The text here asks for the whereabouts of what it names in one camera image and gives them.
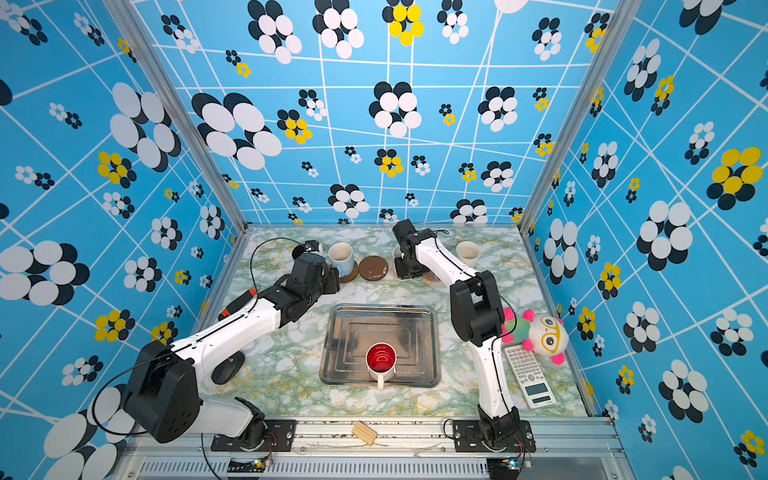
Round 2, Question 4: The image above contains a white mug blue handle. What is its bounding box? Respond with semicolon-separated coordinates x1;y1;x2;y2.
328;242;355;278

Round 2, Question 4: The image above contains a black computer mouse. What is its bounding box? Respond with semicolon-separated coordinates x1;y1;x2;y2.
211;351;245;385

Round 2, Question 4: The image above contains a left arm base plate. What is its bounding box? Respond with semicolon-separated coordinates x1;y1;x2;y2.
210;419;297;453

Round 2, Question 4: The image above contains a dark brown round coaster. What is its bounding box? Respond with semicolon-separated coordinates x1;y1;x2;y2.
339;261;359;284

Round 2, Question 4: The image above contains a red inside mug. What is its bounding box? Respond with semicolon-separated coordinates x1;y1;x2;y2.
366;342;397;390

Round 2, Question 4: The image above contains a scratched brown round coaster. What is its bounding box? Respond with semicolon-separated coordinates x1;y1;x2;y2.
359;255;389;282

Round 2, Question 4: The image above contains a black mug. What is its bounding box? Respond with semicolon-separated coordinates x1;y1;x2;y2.
291;244;312;260

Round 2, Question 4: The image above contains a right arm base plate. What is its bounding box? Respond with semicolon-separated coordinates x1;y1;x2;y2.
446;420;537;455

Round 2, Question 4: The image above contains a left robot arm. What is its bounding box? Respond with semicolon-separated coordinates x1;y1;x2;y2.
121;252;340;450

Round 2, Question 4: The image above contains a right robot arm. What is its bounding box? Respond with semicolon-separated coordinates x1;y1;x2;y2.
392;220;520;450

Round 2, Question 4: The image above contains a white calculator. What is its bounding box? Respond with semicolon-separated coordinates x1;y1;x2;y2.
502;345;557;409

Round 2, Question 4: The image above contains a pink plush toy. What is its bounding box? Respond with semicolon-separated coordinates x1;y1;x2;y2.
521;309;569;366

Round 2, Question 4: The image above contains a metal tray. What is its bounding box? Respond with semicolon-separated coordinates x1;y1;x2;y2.
319;304;440;388

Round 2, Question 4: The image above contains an aluminium front rail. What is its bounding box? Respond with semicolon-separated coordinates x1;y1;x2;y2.
113;417;635;479

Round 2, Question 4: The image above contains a small wooden block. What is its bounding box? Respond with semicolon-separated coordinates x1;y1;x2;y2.
351;421;378;446

